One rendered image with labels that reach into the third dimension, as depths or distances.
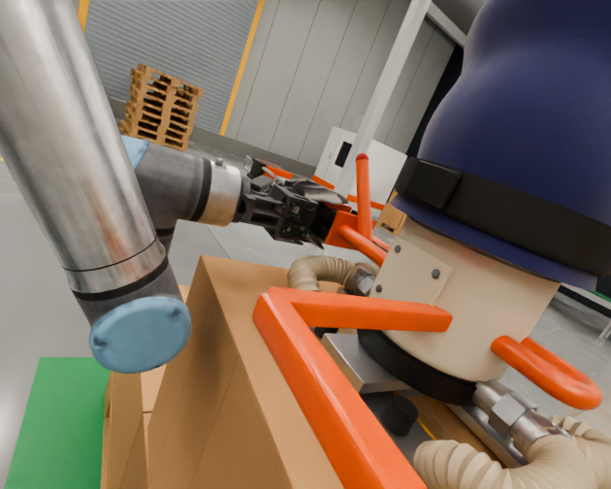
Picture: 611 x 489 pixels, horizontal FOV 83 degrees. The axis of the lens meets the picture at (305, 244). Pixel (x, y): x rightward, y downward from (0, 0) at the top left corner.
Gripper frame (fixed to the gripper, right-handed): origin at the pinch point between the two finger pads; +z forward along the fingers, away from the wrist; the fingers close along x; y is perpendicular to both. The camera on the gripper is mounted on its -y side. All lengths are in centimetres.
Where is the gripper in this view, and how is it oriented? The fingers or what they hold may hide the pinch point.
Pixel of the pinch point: (332, 218)
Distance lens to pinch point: 63.6
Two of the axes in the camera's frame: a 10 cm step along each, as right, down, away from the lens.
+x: 3.5, -8.9, -2.9
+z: 8.3, 1.5, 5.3
